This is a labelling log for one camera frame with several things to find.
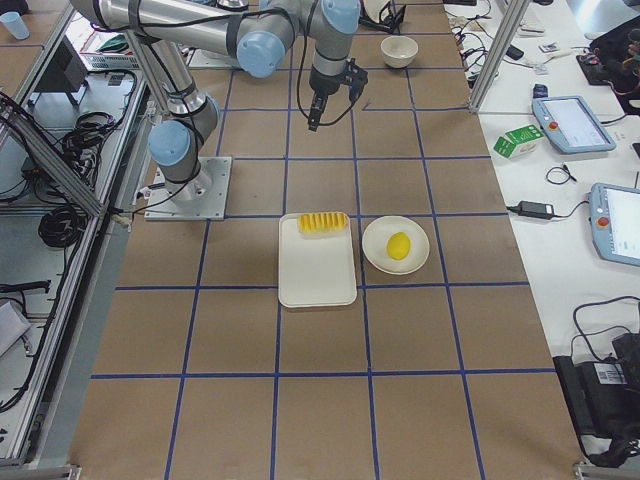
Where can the yellow ridged bread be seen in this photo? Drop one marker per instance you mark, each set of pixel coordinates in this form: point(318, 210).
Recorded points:
point(321, 223)

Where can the cream ceramic bowl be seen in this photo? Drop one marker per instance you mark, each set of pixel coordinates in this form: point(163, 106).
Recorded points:
point(398, 51)

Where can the black plate rack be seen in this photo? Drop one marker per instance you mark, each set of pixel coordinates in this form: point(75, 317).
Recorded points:
point(381, 15)

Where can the blue paper cup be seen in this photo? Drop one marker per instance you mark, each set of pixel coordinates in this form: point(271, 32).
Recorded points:
point(15, 25)

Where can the green white carton box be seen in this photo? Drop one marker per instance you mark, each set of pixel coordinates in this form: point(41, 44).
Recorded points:
point(517, 142)

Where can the white serving tray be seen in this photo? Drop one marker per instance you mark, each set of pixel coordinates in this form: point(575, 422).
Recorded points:
point(314, 270)

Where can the near teach pendant tablet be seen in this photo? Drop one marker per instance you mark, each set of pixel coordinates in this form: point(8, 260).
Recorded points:
point(614, 222)

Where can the yellow lemon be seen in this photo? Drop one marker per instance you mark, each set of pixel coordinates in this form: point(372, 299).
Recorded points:
point(398, 246)

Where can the far teach pendant tablet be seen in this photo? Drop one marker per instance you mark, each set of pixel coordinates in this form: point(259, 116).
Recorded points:
point(570, 125)

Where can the black power adapter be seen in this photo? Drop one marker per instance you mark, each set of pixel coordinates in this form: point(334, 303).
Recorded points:
point(536, 210)

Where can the cream plate with lemon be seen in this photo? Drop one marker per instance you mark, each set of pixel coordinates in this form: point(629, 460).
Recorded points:
point(375, 238)

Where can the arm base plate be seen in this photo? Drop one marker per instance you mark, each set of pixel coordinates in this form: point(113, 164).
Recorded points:
point(203, 198)

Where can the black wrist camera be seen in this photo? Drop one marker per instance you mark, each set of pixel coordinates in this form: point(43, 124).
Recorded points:
point(355, 79)

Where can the aluminium frame post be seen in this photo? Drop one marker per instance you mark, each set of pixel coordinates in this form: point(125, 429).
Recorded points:
point(506, 31)

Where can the teach pendant tablet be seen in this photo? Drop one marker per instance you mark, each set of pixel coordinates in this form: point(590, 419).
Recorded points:
point(614, 222)
point(570, 125)

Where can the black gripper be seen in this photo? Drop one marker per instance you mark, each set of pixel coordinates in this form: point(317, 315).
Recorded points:
point(321, 85)

